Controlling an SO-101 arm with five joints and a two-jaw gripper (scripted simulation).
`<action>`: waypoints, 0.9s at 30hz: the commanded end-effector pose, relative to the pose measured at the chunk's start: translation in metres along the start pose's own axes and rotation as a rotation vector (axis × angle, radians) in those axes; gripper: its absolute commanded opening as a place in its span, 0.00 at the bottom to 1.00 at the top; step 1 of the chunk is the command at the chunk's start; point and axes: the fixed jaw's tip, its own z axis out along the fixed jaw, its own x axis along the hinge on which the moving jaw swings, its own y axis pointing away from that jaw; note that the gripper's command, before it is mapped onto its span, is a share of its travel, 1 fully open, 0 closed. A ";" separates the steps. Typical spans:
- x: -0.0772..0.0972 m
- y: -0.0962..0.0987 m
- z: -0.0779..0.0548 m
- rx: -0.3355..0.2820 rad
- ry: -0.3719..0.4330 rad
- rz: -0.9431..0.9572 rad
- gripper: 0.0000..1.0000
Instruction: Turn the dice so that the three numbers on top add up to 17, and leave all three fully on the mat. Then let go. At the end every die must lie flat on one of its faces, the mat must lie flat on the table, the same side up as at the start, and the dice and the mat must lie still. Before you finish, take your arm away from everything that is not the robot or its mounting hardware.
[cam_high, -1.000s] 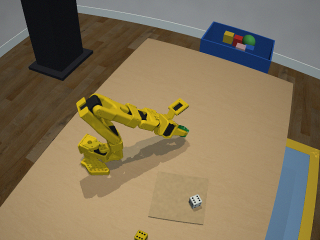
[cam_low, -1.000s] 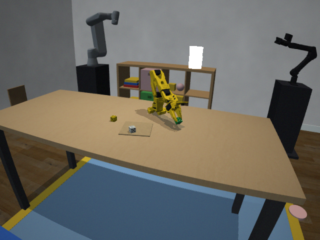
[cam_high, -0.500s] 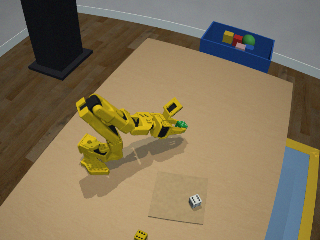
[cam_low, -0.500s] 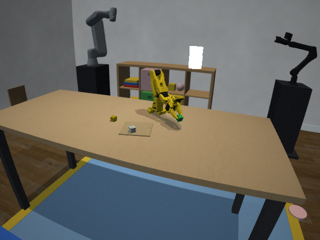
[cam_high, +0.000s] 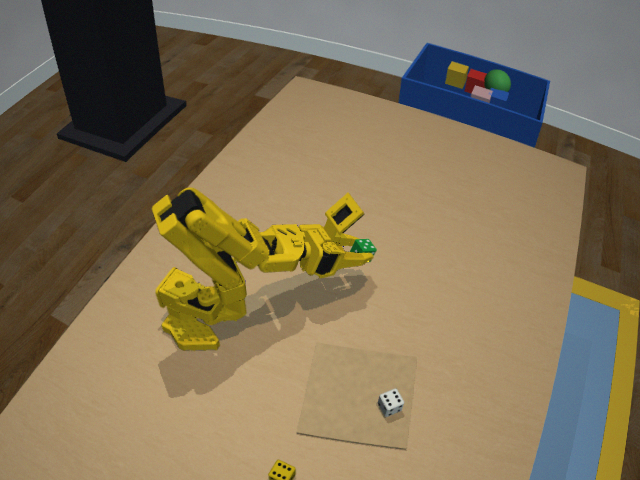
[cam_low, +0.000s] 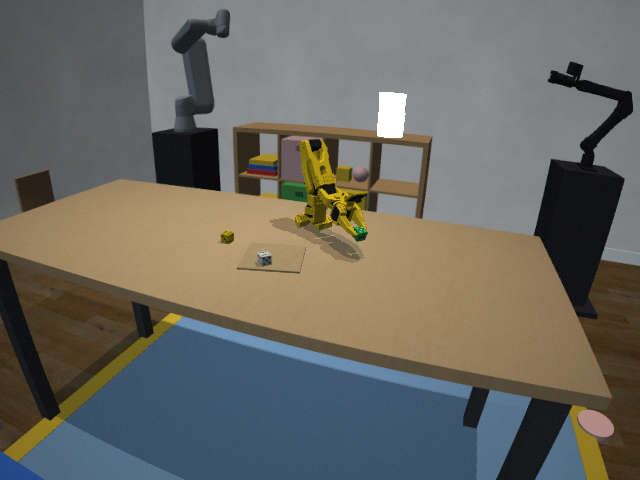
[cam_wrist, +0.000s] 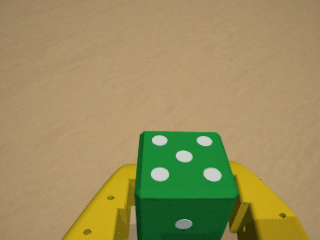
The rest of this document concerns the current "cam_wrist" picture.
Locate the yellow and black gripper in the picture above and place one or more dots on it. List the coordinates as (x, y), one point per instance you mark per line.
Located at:
(258, 213)

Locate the green die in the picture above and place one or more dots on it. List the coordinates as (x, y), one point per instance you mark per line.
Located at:
(184, 187)

